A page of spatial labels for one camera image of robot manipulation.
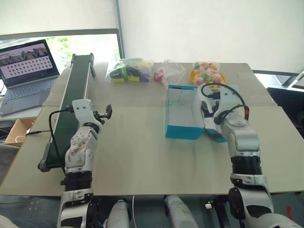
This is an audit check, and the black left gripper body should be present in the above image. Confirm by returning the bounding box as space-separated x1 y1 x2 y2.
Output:
93 110 106 124

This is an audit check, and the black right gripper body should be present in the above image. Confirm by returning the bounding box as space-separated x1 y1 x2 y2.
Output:
208 100 220 117

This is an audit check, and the blue cardboard box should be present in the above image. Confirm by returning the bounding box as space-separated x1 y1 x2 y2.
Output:
164 84 229 144

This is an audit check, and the dark green conveyor belt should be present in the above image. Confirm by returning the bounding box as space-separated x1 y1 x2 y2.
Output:
37 53 96 173

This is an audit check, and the brown cardboard box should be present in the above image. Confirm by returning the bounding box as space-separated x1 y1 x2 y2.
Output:
4 118 37 147

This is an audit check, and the plastic bag of sponges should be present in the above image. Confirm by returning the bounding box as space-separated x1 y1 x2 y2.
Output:
105 57 154 84

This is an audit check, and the clear bag with red items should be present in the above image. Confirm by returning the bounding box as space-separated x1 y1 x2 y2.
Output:
152 59 186 88

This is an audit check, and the grey open laptop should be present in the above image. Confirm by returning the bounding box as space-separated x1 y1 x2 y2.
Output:
0 39 60 116

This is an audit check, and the grey rounded robot leg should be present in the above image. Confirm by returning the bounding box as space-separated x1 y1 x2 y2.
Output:
107 199 132 228
163 194 200 228

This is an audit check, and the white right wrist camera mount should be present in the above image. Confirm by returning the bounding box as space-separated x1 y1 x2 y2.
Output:
218 88 239 115

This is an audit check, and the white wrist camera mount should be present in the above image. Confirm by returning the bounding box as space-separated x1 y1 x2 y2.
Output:
71 99 102 127
218 88 239 115

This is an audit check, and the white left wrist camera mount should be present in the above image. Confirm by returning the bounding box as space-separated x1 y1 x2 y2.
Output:
71 99 102 127

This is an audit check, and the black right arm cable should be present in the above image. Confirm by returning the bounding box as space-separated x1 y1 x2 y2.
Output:
200 83 250 124

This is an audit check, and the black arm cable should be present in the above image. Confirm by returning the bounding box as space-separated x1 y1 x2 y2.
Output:
49 106 75 177
200 83 250 124

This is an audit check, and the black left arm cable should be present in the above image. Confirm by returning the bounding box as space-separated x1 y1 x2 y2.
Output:
49 106 75 177

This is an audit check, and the black cable with inline connector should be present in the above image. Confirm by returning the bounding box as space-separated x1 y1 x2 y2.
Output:
25 130 52 137

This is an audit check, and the grey window frame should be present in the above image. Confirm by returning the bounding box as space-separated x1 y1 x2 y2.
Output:
0 0 126 63

